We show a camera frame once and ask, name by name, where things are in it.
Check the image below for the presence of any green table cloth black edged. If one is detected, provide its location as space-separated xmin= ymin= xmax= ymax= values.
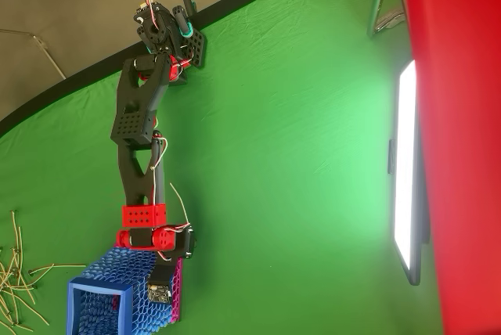
xmin=0 ymin=0 xmax=445 ymax=335

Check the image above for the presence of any black flat light panel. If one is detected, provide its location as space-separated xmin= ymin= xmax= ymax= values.
xmin=387 ymin=59 xmax=431 ymax=287

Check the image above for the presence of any red white wrist servo cable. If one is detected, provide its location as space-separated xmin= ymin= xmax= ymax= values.
xmin=161 ymin=222 xmax=193 ymax=235

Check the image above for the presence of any large red foreground object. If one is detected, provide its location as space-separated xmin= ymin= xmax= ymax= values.
xmin=393 ymin=0 xmax=501 ymax=335

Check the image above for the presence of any red white shoulder servo cable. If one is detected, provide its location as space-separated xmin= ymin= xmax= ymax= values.
xmin=170 ymin=55 xmax=194 ymax=74

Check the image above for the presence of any black mounted gripper camera board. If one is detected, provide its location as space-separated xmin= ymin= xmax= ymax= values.
xmin=146 ymin=250 xmax=178 ymax=305

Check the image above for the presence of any blue and pink mesh basket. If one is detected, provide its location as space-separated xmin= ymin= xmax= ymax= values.
xmin=66 ymin=246 xmax=185 ymax=335

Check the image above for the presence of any clear plastic stand foot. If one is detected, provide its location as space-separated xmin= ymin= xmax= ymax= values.
xmin=374 ymin=9 xmax=408 ymax=34

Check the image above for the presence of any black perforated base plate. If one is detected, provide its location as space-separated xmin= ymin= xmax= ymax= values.
xmin=182 ymin=27 xmax=209 ymax=70

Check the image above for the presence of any red white elbow servo cable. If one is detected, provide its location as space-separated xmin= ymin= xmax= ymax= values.
xmin=149 ymin=136 xmax=169 ymax=206

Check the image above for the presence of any black clamp with teal ring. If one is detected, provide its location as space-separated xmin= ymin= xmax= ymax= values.
xmin=171 ymin=0 xmax=197 ymax=38

